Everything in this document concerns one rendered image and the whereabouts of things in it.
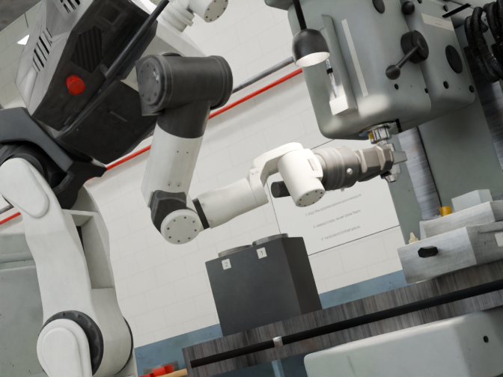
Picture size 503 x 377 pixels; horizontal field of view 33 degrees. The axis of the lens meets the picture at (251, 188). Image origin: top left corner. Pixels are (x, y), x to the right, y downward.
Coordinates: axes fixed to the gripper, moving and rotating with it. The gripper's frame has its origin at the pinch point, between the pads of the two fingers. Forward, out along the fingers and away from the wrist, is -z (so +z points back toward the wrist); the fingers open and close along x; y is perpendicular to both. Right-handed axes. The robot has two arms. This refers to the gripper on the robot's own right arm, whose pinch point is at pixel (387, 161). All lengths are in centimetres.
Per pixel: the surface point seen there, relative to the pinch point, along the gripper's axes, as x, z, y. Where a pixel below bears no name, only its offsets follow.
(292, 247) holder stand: 29.3, 10.2, 11.0
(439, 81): -7.0, -14.4, -14.8
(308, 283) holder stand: 31.0, 7.3, 19.8
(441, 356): -21.4, 18.0, 40.6
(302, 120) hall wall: 428, -283, -143
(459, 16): 3, -37, -35
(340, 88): -5.8, 11.6, -15.2
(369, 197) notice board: 389, -299, -62
